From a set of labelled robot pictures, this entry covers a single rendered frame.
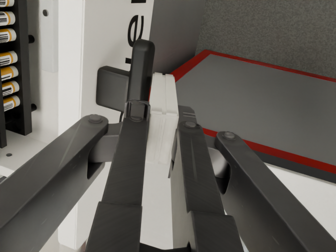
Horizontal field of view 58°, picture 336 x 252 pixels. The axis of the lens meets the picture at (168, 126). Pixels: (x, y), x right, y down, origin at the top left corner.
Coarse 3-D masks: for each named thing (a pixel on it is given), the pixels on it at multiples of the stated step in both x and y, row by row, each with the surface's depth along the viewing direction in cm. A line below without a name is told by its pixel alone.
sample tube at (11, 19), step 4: (0, 12) 24; (4, 12) 25; (8, 12) 25; (12, 12) 26; (0, 16) 24; (4, 16) 25; (8, 16) 25; (12, 16) 25; (0, 20) 24; (4, 20) 25; (8, 20) 25; (12, 20) 25; (0, 24) 25; (4, 24) 25
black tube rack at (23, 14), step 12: (24, 0) 26; (24, 12) 26; (12, 24) 26; (24, 24) 26; (24, 36) 27; (0, 48) 27; (12, 48) 27; (24, 48) 27; (24, 60) 27; (24, 72) 28; (24, 84) 28; (24, 96) 29; (12, 108) 29; (24, 108) 29; (12, 120) 30; (24, 120) 30; (24, 132) 30
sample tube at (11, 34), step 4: (8, 28) 26; (0, 32) 25; (4, 32) 25; (8, 32) 25; (12, 32) 26; (0, 36) 25; (4, 36) 25; (8, 36) 25; (12, 36) 26; (0, 40) 25; (4, 40) 25; (8, 40) 26; (12, 40) 26
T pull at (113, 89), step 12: (132, 48) 19; (144, 48) 19; (132, 60) 19; (144, 60) 19; (108, 72) 20; (120, 72) 20; (132, 72) 19; (144, 72) 19; (108, 84) 20; (120, 84) 20; (132, 84) 20; (144, 84) 20; (96, 96) 21; (108, 96) 21; (120, 96) 20; (132, 96) 20; (144, 96) 20; (120, 108) 21
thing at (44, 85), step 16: (32, 0) 28; (32, 16) 29; (32, 32) 30; (32, 48) 30; (32, 64) 31; (32, 80) 32; (48, 80) 31; (32, 96) 33; (48, 96) 32; (32, 112) 34; (48, 112) 33; (32, 128) 34; (48, 128) 34; (16, 144) 33; (32, 144) 34; (0, 160) 30; (16, 160) 31
